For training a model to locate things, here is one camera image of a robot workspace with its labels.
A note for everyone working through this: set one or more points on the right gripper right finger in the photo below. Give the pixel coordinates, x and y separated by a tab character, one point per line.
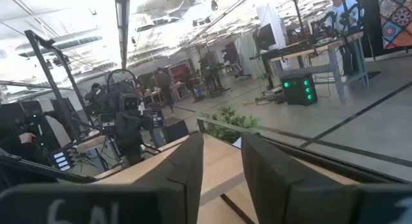
283	185

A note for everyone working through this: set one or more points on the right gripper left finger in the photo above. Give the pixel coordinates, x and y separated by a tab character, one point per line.
180	185

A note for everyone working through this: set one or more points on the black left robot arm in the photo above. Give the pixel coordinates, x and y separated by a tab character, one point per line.
128	130

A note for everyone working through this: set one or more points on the green potted plant white pot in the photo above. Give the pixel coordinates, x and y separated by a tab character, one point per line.
230	119

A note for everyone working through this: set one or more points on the black computer tower green lights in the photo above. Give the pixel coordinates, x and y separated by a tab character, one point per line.
297	92

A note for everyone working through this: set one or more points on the person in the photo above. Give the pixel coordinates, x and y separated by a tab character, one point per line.
9	143
164	85
95	95
346	14

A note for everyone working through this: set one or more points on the device with lit screens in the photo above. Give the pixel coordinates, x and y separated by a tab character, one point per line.
61	159

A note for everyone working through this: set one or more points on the wooden desk grey legs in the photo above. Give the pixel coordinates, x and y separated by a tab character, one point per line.
322	45

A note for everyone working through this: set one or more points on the black monitor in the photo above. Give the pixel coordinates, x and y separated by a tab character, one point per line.
265	37

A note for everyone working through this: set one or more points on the person's hand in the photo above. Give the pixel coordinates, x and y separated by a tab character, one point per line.
27	137

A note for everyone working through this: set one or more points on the white board panel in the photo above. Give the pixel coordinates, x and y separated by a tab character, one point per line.
273	14

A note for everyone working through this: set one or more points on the black metal stand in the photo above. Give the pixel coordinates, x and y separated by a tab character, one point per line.
48	72

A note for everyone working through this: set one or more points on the colourful patterned quilt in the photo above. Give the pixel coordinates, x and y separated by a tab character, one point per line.
397	21

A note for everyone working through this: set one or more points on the wooden shelf black metal frame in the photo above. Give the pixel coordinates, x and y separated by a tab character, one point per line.
222	159

